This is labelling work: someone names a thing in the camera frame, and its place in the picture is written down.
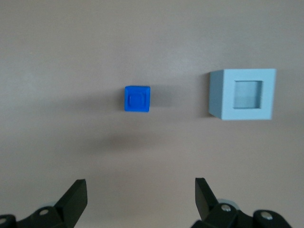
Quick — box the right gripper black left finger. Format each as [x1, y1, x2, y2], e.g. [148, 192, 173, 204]
[0, 179, 88, 228]

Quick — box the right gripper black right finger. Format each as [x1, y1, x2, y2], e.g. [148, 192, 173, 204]
[192, 177, 292, 228]

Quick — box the gray square socket base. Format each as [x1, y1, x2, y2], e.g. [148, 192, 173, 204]
[209, 68, 277, 121]

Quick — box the blue cube part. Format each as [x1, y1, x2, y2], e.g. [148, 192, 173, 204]
[123, 85, 151, 114]

